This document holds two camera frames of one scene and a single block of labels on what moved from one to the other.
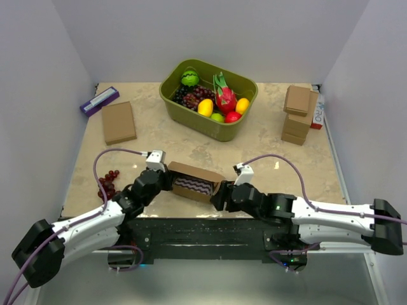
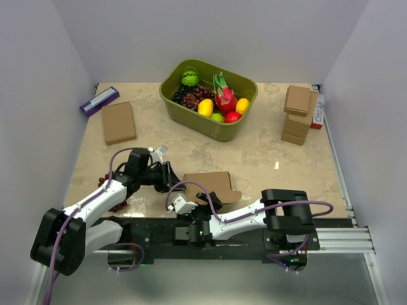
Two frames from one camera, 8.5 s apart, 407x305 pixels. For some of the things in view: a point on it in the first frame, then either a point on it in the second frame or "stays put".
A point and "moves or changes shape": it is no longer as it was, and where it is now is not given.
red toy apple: x=232 y=116 stays put
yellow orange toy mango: x=242 y=105 stays put
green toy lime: x=217 y=117 stays put
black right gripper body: x=225 y=192 → x=197 y=213
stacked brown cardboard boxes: x=300 y=105 stays put
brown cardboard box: x=194 y=183 moves or changes shape
